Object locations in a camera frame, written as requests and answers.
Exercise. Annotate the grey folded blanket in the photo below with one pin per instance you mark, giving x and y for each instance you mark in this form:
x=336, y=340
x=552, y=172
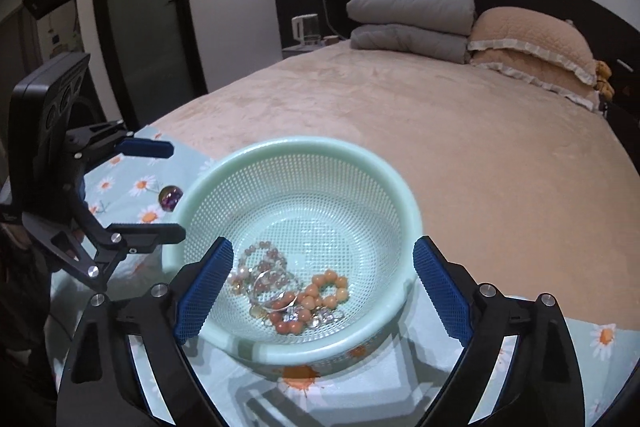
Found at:
x=408, y=39
x=449, y=16

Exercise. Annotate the mint green plastic basket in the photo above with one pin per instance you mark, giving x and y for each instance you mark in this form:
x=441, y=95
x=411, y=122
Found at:
x=325, y=205

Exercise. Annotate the daisy print blue cloth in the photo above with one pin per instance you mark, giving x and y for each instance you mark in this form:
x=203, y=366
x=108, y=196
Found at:
x=387, y=381

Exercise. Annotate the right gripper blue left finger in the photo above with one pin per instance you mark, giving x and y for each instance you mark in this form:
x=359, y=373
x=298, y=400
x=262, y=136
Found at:
x=100, y=385

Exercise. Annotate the dark glass door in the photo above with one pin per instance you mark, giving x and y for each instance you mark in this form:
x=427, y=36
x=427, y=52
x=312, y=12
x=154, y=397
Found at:
x=151, y=57

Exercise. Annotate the crystal ring earring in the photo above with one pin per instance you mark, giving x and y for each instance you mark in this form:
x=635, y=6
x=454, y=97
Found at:
x=312, y=319

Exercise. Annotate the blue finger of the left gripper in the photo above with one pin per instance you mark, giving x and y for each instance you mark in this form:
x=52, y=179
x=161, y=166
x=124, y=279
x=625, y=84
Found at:
x=147, y=148
x=145, y=234

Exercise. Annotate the lower grey folded blanket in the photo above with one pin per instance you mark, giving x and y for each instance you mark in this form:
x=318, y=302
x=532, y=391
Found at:
x=408, y=39

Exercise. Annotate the upper pink frilled pillow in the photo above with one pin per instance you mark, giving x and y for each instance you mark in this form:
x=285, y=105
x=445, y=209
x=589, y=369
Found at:
x=537, y=34

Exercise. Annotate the lower pink frilled pillow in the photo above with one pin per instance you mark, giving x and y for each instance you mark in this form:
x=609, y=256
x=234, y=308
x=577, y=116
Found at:
x=539, y=73

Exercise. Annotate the pink frilled pillow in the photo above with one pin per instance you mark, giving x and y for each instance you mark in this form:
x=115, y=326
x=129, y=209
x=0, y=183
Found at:
x=537, y=34
x=539, y=73

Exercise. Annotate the beige bed cover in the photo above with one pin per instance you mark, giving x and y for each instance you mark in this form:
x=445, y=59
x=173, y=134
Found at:
x=527, y=190

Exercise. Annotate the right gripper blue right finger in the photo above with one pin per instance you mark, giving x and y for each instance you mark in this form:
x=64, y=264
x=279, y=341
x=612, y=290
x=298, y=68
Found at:
x=543, y=385

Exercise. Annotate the brown teddy bear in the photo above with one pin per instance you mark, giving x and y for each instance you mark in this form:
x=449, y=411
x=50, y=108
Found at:
x=603, y=85

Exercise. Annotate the iridescent purple pendant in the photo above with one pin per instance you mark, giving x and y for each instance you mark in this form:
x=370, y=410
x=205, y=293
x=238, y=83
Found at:
x=169, y=197

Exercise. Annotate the upper grey folded blanket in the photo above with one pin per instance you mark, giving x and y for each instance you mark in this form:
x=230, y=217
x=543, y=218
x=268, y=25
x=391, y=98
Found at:
x=449, y=16

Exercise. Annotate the bedside table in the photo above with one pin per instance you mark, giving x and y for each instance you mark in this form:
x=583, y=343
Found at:
x=303, y=48

